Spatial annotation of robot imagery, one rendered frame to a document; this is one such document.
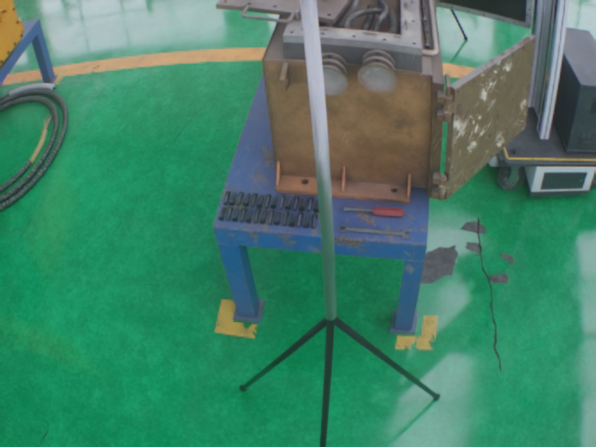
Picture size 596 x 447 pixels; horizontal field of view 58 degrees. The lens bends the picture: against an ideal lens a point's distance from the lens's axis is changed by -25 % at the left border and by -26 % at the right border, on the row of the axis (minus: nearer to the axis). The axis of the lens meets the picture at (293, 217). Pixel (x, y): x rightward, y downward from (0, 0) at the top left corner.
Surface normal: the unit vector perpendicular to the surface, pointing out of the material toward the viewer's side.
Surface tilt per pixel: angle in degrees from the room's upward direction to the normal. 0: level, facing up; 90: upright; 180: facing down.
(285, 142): 90
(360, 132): 90
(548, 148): 0
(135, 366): 0
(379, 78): 90
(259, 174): 0
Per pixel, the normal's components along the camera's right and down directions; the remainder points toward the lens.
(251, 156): -0.07, -0.62
